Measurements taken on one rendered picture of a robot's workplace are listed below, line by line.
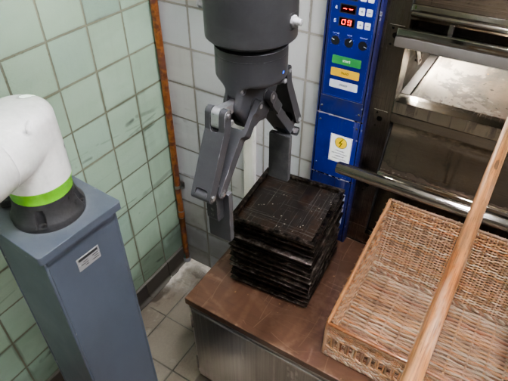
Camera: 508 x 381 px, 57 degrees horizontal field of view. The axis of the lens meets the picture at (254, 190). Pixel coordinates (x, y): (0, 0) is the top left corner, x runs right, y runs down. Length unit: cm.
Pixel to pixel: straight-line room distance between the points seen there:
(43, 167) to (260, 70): 57
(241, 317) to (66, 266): 70
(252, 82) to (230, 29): 6
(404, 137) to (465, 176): 21
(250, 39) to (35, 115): 55
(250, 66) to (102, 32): 124
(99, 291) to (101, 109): 77
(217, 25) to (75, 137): 127
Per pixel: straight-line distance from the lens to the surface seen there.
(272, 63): 47
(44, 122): 92
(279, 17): 45
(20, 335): 192
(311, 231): 142
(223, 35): 45
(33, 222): 102
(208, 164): 48
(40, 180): 96
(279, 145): 61
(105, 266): 113
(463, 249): 98
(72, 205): 102
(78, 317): 116
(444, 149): 152
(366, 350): 142
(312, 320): 158
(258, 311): 159
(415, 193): 114
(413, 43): 124
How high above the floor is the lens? 186
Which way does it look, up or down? 40 degrees down
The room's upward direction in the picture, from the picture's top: straight up
